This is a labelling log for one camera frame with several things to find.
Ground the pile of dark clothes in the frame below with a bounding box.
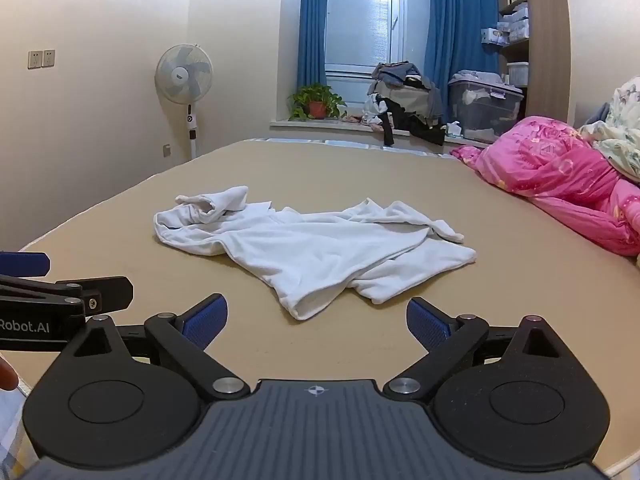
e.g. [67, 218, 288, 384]
[362, 61, 447, 148]

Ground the white shirt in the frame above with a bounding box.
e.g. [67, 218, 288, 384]
[153, 185, 477, 321]

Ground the pink floral quilt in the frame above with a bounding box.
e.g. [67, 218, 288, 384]
[450, 115, 640, 258]

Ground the blue-grey cloth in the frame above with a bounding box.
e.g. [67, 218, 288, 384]
[579, 102, 612, 137]

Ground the person's left hand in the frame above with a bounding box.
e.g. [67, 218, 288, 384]
[0, 354, 20, 392]

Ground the clear plastic storage box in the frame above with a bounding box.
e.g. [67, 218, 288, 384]
[448, 71, 525, 142]

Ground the stack of white boxes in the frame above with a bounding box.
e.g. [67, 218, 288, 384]
[480, 3, 530, 46]

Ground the wooden shelving unit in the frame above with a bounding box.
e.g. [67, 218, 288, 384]
[496, 0, 573, 133]

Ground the blue curtain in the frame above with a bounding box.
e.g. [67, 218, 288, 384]
[297, 0, 330, 92]
[423, 0, 502, 92]

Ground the window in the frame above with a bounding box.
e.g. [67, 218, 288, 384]
[325, 0, 432, 92]

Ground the white green floral quilt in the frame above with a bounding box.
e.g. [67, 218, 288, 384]
[580, 76, 640, 184]

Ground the small white storage bin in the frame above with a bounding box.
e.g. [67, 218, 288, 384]
[505, 61, 530, 87]

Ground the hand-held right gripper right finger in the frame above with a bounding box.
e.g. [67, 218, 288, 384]
[383, 297, 567, 403]

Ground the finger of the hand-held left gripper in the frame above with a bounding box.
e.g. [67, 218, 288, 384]
[0, 275, 134, 319]
[0, 252, 51, 277]

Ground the potted green plant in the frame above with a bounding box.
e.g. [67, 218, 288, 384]
[287, 83, 348, 122]

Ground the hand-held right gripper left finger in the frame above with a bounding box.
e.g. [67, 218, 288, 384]
[74, 293, 252, 402]

